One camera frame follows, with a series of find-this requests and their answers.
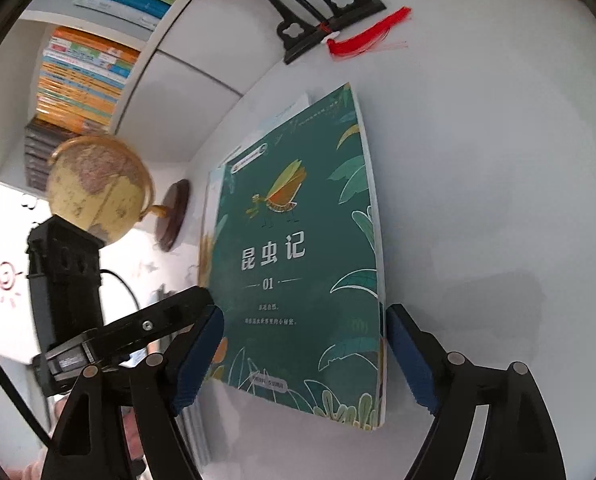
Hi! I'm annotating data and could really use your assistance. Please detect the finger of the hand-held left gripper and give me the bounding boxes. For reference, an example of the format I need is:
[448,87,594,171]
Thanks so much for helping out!
[95,285,215,358]

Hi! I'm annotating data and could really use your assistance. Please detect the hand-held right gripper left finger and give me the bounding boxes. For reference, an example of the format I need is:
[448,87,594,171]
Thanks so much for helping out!
[40,304,225,480]

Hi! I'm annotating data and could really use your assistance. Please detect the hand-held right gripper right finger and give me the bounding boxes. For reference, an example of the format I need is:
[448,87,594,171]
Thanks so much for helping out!
[385,303,568,480]

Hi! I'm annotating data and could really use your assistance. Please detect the large red spine picture book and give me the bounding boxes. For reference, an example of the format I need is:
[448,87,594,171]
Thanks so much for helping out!
[197,92,311,291]

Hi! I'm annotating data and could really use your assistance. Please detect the teal tulip cover book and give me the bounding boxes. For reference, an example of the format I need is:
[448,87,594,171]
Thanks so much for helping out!
[198,82,386,431]

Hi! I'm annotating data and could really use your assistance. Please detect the row of black books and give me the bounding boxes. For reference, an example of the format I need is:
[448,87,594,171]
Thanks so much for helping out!
[24,120,78,191]

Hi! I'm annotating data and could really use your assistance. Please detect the row of orange yellow books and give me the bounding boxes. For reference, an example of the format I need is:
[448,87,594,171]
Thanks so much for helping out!
[35,25,141,136]

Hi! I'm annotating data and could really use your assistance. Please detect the person's left hand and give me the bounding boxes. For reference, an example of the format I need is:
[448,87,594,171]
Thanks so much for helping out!
[55,394,146,461]

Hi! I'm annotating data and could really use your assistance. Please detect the yellow desk globe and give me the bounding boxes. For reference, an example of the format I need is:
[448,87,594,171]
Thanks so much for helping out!
[46,136,191,252]

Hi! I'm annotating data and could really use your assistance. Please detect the white bookcase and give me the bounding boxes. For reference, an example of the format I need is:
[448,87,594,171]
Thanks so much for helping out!
[0,0,259,191]

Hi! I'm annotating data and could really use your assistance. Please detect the red tassel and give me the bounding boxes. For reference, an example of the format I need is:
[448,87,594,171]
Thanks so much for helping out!
[326,6,413,61]

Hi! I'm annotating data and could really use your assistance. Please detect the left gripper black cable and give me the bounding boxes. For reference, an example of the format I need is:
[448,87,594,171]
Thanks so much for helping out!
[100,270,141,313]

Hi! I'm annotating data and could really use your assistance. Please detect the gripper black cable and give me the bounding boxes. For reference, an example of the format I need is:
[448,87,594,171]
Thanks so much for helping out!
[100,270,141,313]
[0,332,53,446]

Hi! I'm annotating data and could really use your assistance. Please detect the sun wall sticker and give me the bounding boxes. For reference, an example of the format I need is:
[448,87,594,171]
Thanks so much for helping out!
[0,261,26,306]

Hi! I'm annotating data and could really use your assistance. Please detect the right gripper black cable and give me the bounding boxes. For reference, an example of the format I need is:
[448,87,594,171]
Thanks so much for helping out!
[0,332,53,446]

